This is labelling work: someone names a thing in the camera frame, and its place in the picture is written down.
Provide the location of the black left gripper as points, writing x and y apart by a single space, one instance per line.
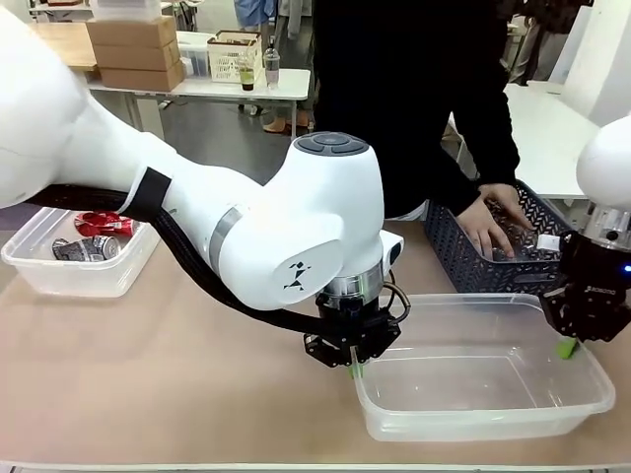
350 315

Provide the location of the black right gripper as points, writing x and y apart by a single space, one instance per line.
599 276

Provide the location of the crushed clear plastic bottle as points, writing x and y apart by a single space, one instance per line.
525 242

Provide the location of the clear plastic bin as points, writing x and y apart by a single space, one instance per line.
74 283
468 424

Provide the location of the dark grey perforated basket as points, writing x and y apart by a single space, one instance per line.
458 256

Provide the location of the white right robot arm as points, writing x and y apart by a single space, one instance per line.
606 162

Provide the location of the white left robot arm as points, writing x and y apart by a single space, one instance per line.
246 222

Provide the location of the person's left forearm black sleeve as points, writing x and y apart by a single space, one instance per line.
493 167

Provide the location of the person's left hand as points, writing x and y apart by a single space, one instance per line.
493 217

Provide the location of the person's white shirt hem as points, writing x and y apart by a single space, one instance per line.
414 212

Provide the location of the large white table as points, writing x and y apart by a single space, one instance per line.
547 128

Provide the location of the person in black shirt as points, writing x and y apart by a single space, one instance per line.
394 98

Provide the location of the white board panel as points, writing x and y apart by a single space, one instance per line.
596 54

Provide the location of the crushed red can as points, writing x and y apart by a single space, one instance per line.
103 224

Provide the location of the crushed silver black can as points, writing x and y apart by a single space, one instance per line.
84 249

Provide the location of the clear bottle pink liquid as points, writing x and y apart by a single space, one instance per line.
271 71

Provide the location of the bottle with dark liquid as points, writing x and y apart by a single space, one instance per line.
247 79

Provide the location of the bystander in dark clothes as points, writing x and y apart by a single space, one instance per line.
542 34

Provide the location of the bystander with tan shoes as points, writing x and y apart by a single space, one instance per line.
301 59

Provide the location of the white slatted crate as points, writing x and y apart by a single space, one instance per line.
231 59

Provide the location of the clear storage box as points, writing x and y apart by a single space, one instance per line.
194 54

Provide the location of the brown cardboard box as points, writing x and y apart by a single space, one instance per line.
130 32
135 56
140 78

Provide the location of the white plastic container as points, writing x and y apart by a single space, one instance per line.
125 9

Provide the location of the wooden table top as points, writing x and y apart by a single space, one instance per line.
69 47

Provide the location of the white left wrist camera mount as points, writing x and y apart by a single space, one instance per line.
394 252

